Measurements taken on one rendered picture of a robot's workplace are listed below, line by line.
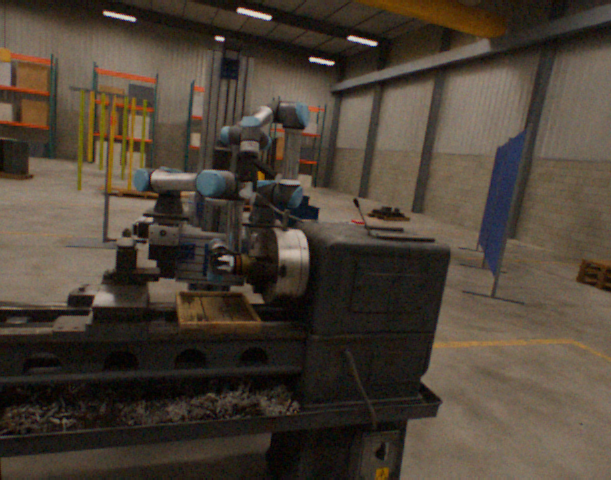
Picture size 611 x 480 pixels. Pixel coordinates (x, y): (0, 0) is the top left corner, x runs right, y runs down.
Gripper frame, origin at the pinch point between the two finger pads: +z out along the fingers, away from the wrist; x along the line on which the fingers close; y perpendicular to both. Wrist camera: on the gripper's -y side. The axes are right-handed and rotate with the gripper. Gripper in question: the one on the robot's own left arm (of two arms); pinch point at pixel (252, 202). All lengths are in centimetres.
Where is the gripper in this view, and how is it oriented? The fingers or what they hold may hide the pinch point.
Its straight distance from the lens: 177.9
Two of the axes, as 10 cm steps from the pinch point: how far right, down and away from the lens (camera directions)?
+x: 3.4, -1.0, -9.3
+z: -0.2, 9.9, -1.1
